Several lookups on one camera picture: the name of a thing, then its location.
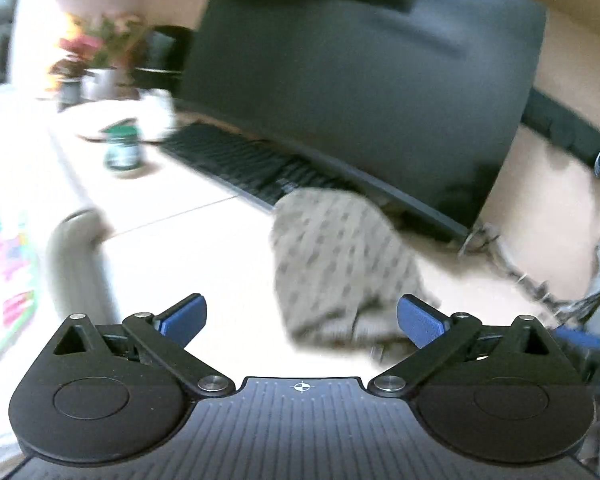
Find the grey chair armrest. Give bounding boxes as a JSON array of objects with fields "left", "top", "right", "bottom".
[{"left": 46, "top": 207, "right": 121, "bottom": 325}]

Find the black cable bundle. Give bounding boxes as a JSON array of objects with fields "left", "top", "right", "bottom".
[{"left": 456, "top": 221, "right": 600, "bottom": 323}]

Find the brown polka dot garment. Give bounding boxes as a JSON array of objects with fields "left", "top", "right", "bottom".
[{"left": 271, "top": 188, "right": 438, "bottom": 363}]

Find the flower pot with flowers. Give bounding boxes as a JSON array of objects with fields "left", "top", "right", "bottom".
[{"left": 50, "top": 12, "right": 147, "bottom": 102}]

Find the white mug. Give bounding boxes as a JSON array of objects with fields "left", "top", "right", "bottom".
[{"left": 136, "top": 89, "right": 178, "bottom": 143}]

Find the black keyboard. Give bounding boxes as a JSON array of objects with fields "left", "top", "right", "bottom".
[{"left": 160, "top": 122, "right": 354, "bottom": 207}]

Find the black power strip on wall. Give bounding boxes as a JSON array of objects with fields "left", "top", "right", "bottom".
[{"left": 521, "top": 88, "right": 600, "bottom": 174}]

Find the green lidded jar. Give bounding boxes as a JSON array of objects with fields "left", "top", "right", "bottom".
[{"left": 104, "top": 119, "right": 143, "bottom": 172}]

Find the large black curved monitor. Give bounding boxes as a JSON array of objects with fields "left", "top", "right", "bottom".
[{"left": 178, "top": 0, "right": 546, "bottom": 237}]

